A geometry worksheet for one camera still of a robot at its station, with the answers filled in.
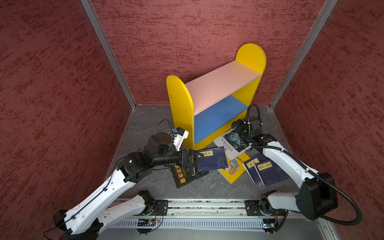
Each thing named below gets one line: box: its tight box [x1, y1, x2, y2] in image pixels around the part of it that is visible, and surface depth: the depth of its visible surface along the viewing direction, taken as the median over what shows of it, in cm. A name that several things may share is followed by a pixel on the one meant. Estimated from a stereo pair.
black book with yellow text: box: [169, 165, 210, 189], surface depth 85 cm
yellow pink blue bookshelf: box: [166, 43, 267, 150], surface depth 79 cm
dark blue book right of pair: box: [254, 159, 290, 187], surface depth 85 cm
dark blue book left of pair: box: [243, 154, 269, 184], surface depth 88 cm
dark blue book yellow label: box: [195, 146, 228, 172], surface depth 91 cm
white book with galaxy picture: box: [213, 128, 252, 160], surface depth 99 cm
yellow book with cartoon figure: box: [217, 152, 251, 184], surface depth 88 cm
